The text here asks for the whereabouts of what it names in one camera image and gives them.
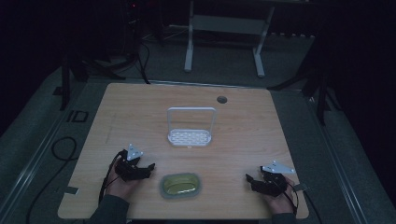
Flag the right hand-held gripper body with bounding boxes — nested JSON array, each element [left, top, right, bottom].
[[250, 160, 296, 198]]

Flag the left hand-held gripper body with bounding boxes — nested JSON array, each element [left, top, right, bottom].
[[114, 143, 150, 182]]

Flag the white soap rack with handle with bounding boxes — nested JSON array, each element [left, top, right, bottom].
[[166, 106, 218, 147]]

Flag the person's left hand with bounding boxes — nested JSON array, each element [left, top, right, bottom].
[[105, 174, 142, 202]]

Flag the person's right hand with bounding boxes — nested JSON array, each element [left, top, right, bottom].
[[263, 176, 300, 216]]

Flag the black tripod stand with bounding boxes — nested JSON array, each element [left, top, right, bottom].
[[267, 31, 344, 127], [59, 0, 152, 111]]

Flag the white metal stand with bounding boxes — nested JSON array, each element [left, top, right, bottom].
[[184, 0, 276, 78]]

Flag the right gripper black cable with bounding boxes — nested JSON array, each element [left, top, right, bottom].
[[281, 180, 301, 216]]

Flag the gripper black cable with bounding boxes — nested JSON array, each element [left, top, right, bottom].
[[98, 150, 125, 204], [281, 180, 301, 216]]

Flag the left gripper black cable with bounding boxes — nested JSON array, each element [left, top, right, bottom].
[[98, 150, 125, 204]]

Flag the black cable on floor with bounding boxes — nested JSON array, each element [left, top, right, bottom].
[[25, 135, 78, 224]]

